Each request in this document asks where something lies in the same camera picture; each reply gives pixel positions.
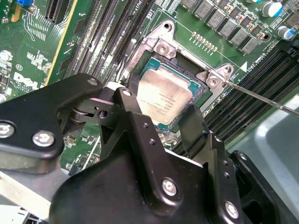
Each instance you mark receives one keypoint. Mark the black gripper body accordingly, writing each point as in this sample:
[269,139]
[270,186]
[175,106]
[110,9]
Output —
[105,198]

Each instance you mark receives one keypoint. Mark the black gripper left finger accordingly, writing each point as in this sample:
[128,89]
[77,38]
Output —
[35,109]

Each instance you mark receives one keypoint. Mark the metal locking lever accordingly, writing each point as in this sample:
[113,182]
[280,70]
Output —
[257,95]

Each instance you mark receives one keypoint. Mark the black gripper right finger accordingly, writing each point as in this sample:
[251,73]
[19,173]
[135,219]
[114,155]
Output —
[217,168]

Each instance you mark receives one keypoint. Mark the silver CPU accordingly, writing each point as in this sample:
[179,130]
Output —
[163,95]

